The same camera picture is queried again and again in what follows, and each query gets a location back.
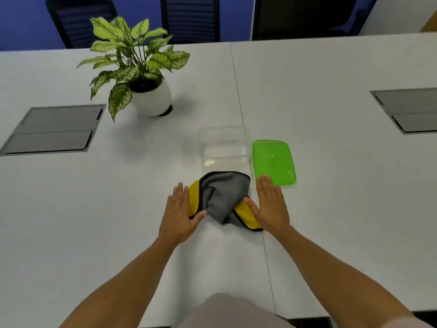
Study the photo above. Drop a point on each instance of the person's left hand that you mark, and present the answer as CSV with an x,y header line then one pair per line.
x,y
175,222

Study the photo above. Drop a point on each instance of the person's right hand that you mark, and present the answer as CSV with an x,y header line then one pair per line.
x,y
271,210

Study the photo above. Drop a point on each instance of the green plastic lid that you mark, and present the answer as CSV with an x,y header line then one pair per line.
x,y
273,162

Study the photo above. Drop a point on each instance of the yellow and grey cloth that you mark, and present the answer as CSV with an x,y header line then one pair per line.
x,y
223,194

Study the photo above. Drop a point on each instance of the clear plastic container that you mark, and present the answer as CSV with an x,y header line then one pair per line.
x,y
223,146

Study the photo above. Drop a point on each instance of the person's right forearm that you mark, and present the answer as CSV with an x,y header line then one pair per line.
x,y
334,283

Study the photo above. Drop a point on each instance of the person's left forearm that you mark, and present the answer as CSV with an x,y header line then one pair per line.
x,y
126,290

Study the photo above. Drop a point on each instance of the person's grey shirt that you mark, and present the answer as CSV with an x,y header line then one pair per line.
x,y
228,312

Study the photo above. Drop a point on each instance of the black pot saucer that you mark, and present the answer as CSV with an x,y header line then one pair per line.
x,y
168,112

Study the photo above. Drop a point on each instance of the white plant pot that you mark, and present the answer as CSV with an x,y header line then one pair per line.
x,y
153,100

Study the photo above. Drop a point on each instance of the green variegated plant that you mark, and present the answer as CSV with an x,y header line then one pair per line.
x,y
131,61

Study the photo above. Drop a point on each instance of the wooden panel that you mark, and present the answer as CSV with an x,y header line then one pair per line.
x,y
431,27

